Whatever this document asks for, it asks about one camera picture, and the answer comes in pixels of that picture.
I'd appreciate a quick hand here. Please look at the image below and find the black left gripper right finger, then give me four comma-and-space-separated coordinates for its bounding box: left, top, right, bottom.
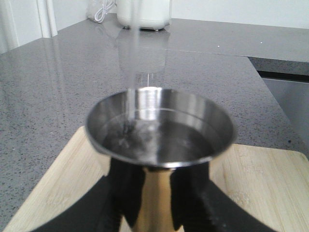
170, 163, 273, 232

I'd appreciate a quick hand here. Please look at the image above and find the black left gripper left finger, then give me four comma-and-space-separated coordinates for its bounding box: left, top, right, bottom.
36, 159, 145, 232

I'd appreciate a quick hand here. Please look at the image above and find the steel double jigger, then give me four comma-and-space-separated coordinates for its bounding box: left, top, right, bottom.
85, 87, 237, 232

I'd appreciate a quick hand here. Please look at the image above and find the wooden cutting board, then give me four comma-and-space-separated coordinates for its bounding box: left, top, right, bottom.
5, 127, 309, 232

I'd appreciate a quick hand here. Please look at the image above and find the steel sink basin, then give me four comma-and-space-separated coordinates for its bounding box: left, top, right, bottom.
258, 71, 309, 145

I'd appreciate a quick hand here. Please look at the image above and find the white kitchen appliance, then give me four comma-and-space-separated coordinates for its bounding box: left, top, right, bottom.
116, 0, 172, 31

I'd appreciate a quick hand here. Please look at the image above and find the white coiled cable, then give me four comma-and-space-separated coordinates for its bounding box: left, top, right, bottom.
86, 0, 118, 24

